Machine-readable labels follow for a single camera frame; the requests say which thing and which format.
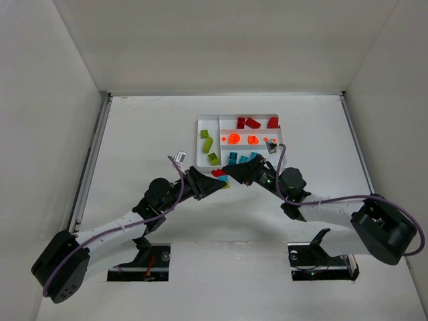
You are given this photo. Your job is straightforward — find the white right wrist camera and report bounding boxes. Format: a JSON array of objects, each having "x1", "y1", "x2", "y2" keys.
[{"x1": 265, "y1": 139, "x2": 278, "y2": 154}]

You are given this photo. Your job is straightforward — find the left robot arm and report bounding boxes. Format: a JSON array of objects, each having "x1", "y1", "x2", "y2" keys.
[{"x1": 31, "y1": 167, "x2": 226, "y2": 304}]

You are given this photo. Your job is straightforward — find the multicolor lego bricks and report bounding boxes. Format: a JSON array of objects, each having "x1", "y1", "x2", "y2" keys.
[{"x1": 211, "y1": 169, "x2": 230, "y2": 189}]

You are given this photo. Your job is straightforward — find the red round top lego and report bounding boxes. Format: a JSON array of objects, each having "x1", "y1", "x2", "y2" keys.
[{"x1": 267, "y1": 117, "x2": 279, "y2": 129}]

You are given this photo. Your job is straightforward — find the long lime green lego brick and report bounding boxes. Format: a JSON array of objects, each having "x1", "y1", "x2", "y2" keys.
[{"x1": 203, "y1": 136, "x2": 213, "y2": 154}]

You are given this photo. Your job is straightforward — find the white compartment tray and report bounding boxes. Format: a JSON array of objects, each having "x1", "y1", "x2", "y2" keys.
[{"x1": 196, "y1": 114, "x2": 284, "y2": 173}]

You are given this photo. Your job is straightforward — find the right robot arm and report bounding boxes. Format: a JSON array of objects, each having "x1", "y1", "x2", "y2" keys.
[{"x1": 223, "y1": 155, "x2": 423, "y2": 265}]

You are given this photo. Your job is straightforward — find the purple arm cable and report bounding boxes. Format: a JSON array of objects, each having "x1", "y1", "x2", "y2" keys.
[
  {"x1": 41, "y1": 155, "x2": 187, "y2": 298},
  {"x1": 274, "y1": 142, "x2": 426, "y2": 257}
]

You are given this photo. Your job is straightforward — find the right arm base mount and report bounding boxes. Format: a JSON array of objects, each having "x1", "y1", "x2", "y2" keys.
[{"x1": 288, "y1": 229, "x2": 360, "y2": 282}]

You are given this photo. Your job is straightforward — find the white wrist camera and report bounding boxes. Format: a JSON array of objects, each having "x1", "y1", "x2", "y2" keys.
[
  {"x1": 265, "y1": 139, "x2": 278, "y2": 154},
  {"x1": 174, "y1": 150, "x2": 187, "y2": 165}
]

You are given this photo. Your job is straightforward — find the teal square lego brick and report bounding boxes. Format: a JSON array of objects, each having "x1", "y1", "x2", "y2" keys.
[{"x1": 239, "y1": 156, "x2": 249, "y2": 164}]

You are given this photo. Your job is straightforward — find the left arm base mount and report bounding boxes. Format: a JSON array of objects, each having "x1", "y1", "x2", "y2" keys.
[{"x1": 106, "y1": 237, "x2": 171, "y2": 283}]

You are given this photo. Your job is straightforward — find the lime curved lego brick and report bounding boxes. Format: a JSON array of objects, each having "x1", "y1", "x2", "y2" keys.
[{"x1": 207, "y1": 152, "x2": 220, "y2": 166}]

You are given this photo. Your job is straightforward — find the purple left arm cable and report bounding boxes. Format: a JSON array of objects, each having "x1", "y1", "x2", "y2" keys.
[{"x1": 41, "y1": 155, "x2": 187, "y2": 298}]

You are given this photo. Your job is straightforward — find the teal curved lego brick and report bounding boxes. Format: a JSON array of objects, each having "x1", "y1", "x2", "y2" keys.
[{"x1": 228, "y1": 152, "x2": 237, "y2": 165}]

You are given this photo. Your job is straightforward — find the orange ring lego piece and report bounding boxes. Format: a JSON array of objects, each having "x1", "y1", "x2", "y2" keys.
[{"x1": 228, "y1": 133, "x2": 241, "y2": 144}]

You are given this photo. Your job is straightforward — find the red sloped lego brick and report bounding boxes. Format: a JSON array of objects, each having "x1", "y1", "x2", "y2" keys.
[{"x1": 245, "y1": 118, "x2": 261, "y2": 129}]

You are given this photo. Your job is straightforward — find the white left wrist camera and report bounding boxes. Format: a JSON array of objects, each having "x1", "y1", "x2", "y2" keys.
[{"x1": 174, "y1": 150, "x2": 187, "y2": 165}]

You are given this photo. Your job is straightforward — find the orange curved lego piece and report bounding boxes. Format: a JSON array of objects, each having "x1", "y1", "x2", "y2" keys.
[{"x1": 247, "y1": 135, "x2": 259, "y2": 145}]

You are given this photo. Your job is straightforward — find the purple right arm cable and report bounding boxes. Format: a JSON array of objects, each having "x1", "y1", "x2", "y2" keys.
[{"x1": 274, "y1": 142, "x2": 426, "y2": 257}]

